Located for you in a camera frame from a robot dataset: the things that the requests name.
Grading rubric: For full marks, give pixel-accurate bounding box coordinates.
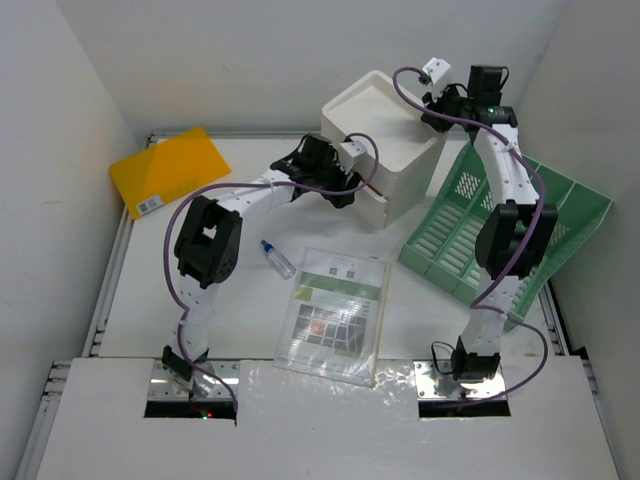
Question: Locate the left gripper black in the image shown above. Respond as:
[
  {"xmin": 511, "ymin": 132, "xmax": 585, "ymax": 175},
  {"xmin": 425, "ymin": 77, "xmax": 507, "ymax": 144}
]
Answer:
[{"xmin": 312, "ymin": 150, "xmax": 360, "ymax": 207}]

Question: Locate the white three-drawer cabinet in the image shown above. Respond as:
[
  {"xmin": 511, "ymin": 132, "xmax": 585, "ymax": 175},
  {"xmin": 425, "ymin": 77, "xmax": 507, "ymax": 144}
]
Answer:
[{"xmin": 321, "ymin": 71, "xmax": 446, "ymax": 230}]

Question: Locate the clear spray bottle blue cap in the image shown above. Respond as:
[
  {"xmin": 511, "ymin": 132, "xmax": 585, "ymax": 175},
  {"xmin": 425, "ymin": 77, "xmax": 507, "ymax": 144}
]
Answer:
[{"xmin": 261, "ymin": 240, "xmax": 296, "ymax": 279}]

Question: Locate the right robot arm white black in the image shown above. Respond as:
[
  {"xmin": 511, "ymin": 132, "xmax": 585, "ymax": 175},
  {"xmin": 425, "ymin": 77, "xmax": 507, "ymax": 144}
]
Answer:
[{"xmin": 421, "ymin": 58, "xmax": 558, "ymax": 382}]

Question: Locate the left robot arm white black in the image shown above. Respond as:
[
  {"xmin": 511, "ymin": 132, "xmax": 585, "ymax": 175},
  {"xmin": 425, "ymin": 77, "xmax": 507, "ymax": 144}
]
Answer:
[{"xmin": 162, "ymin": 133, "xmax": 379, "ymax": 385}]

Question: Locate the clear document folder with paper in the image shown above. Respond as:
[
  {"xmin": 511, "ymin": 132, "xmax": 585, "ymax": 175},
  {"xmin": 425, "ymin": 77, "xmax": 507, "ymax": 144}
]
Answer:
[{"xmin": 273, "ymin": 248, "xmax": 391, "ymax": 388}]

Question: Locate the yellow plastic folder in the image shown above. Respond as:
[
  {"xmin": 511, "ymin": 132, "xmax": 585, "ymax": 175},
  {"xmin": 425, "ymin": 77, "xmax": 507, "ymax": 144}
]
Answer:
[{"xmin": 109, "ymin": 127, "xmax": 231, "ymax": 219}]

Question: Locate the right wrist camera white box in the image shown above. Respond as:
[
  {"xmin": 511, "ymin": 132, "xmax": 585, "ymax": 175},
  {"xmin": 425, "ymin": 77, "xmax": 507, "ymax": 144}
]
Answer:
[{"xmin": 421, "ymin": 57, "xmax": 453, "ymax": 99}]

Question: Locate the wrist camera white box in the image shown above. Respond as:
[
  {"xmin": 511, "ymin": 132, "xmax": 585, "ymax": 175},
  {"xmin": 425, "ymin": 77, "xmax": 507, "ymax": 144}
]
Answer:
[
  {"xmin": 421, "ymin": 57, "xmax": 453, "ymax": 99},
  {"xmin": 336, "ymin": 141, "xmax": 368, "ymax": 173}
]

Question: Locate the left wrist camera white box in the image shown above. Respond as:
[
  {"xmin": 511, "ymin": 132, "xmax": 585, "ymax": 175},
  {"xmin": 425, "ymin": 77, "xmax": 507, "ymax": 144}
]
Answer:
[{"xmin": 336, "ymin": 141, "xmax": 368, "ymax": 173}]

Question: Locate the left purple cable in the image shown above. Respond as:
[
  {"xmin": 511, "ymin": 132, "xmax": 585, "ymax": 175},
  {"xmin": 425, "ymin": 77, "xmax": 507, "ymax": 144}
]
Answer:
[{"xmin": 162, "ymin": 131, "xmax": 382, "ymax": 416}]

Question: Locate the purple cable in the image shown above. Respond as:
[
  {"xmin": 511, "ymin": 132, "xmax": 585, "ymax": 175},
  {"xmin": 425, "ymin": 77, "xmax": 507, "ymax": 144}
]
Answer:
[
  {"xmin": 391, "ymin": 65, "xmax": 549, "ymax": 406},
  {"xmin": 162, "ymin": 131, "xmax": 382, "ymax": 416}
]

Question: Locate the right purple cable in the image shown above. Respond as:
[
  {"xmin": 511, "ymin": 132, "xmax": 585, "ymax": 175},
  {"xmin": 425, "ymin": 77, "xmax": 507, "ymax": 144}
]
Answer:
[{"xmin": 391, "ymin": 65, "xmax": 549, "ymax": 406}]

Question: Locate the black thin cable at base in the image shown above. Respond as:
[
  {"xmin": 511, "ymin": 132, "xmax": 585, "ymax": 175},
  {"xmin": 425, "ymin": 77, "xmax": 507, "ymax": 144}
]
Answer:
[{"xmin": 430, "ymin": 341, "xmax": 457, "ymax": 381}]

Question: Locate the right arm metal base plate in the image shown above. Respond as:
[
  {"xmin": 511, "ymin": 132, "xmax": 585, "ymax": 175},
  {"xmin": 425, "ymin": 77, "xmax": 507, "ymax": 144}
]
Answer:
[{"xmin": 413, "ymin": 359, "xmax": 506, "ymax": 402}]

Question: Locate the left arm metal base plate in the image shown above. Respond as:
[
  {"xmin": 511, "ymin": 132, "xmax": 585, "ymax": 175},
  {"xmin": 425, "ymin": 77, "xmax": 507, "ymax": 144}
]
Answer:
[{"xmin": 147, "ymin": 360, "xmax": 240, "ymax": 401}]

